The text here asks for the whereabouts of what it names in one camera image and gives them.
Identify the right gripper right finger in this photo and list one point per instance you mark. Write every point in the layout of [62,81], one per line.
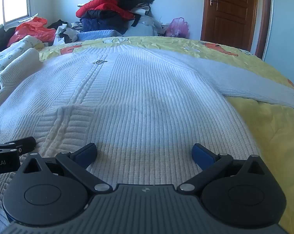
[239,193]

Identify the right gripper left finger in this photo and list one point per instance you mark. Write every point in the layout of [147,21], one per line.
[52,190]

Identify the white knit sweater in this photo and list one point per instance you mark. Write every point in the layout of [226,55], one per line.
[143,108]

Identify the black clothes by window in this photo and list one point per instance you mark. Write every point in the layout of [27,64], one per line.
[5,37]

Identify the yellow carrot print bedspread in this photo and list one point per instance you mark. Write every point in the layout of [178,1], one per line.
[273,127]

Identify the white printed quilt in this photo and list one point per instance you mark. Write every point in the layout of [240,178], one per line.
[8,53]

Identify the white crumpled plastic bag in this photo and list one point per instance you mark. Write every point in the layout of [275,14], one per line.
[64,35]

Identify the red plastic bag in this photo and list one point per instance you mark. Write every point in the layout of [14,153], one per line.
[35,28]

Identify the light blue knit blanket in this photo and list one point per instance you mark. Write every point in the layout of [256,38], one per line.
[93,35]

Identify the navy blue jacket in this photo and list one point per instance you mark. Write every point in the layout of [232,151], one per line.
[95,20]

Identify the pink plastic bag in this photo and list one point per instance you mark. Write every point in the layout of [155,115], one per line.
[178,28]

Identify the brown wooden door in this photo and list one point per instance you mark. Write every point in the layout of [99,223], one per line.
[244,24]

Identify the grey plastic wrapped bundle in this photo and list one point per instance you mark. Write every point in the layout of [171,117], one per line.
[144,26]

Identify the red jacket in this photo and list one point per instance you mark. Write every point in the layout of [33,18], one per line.
[104,5]

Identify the metal door handle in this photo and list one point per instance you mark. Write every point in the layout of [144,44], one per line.
[211,2]

